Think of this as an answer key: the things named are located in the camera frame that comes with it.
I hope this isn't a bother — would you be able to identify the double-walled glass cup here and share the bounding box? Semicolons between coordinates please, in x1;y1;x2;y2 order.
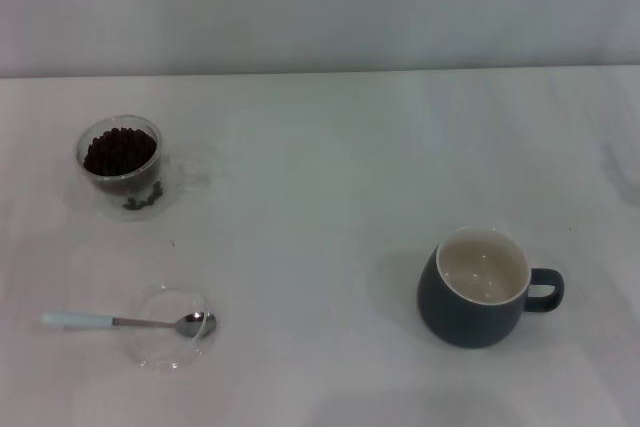
74;114;212;223

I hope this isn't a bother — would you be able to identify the dark grey ceramic mug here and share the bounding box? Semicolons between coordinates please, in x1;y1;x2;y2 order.
416;226;566;349

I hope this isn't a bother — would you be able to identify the clear glass saucer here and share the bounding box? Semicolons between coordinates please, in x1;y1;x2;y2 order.
126;282;218;374

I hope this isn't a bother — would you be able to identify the blue-handled metal spoon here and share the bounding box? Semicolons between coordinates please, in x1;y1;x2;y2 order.
41;311;218;340

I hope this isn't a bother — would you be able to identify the coffee bean pile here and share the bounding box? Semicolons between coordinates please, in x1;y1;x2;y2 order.
82;127;159;179

